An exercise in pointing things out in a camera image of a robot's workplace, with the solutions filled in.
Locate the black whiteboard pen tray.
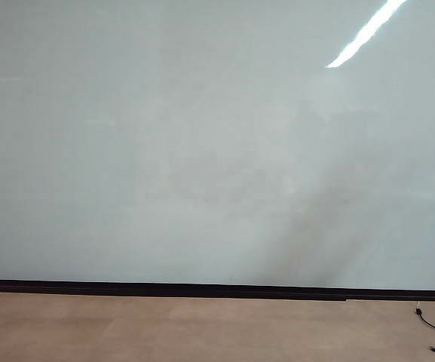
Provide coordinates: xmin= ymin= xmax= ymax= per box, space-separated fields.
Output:
xmin=0 ymin=285 xmax=349 ymax=302

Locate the white glass whiteboard black frame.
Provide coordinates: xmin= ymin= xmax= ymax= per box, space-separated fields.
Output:
xmin=0 ymin=0 xmax=435 ymax=297

